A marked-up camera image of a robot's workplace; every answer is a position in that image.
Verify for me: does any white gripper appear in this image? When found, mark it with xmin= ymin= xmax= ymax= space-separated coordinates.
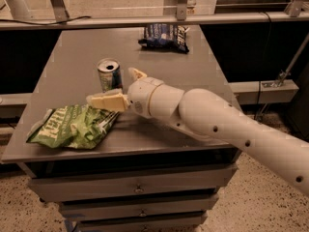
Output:
xmin=86 ymin=68 xmax=163 ymax=118

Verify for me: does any redbull can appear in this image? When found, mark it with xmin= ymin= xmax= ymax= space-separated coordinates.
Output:
xmin=97 ymin=58 xmax=123 ymax=92

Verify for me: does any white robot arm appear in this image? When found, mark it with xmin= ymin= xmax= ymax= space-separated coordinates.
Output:
xmin=86 ymin=68 xmax=309 ymax=196

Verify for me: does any blue chip bag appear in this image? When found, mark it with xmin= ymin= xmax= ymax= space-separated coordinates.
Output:
xmin=138 ymin=23 xmax=189 ymax=53

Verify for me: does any green jalapeno chip bag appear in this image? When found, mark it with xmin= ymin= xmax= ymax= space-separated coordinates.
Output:
xmin=26 ymin=104 xmax=119 ymax=150

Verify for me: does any grey drawer cabinet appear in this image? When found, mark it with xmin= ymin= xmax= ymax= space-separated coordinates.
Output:
xmin=0 ymin=25 xmax=258 ymax=232

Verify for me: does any top drawer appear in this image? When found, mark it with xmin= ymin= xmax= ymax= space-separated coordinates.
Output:
xmin=29 ymin=163 xmax=238 ymax=202

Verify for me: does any drawer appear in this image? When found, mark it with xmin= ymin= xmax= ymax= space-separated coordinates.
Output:
xmin=29 ymin=163 xmax=238 ymax=202
xmin=60 ymin=190 xmax=218 ymax=221
xmin=78 ymin=212 xmax=207 ymax=232

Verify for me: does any middle drawer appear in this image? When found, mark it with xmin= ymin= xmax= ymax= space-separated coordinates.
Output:
xmin=60 ymin=190 xmax=218 ymax=221

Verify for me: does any white pipe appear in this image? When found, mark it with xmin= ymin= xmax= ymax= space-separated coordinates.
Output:
xmin=4 ymin=0 xmax=32 ymax=20

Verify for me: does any bottom drawer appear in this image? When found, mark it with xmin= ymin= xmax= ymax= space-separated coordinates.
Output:
xmin=78 ymin=212 xmax=207 ymax=232

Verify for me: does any metal railing bar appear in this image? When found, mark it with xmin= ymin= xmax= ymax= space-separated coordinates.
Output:
xmin=0 ymin=12 xmax=309 ymax=31

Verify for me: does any black cable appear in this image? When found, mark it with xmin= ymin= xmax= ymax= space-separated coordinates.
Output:
xmin=0 ymin=14 xmax=93 ymax=26

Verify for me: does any metal bracket left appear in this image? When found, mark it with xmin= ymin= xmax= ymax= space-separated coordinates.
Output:
xmin=50 ymin=0 xmax=70 ymax=22

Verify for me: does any metal bracket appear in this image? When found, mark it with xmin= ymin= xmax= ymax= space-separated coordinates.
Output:
xmin=285 ymin=0 xmax=305 ymax=17
xmin=50 ymin=0 xmax=70 ymax=22
xmin=176 ymin=0 xmax=187 ymax=20

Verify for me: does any metal bracket centre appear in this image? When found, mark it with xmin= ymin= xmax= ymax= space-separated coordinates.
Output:
xmin=176 ymin=0 xmax=187 ymax=20

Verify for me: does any metal bracket right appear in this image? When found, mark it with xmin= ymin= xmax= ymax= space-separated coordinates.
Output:
xmin=285 ymin=0 xmax=305 ymax=17

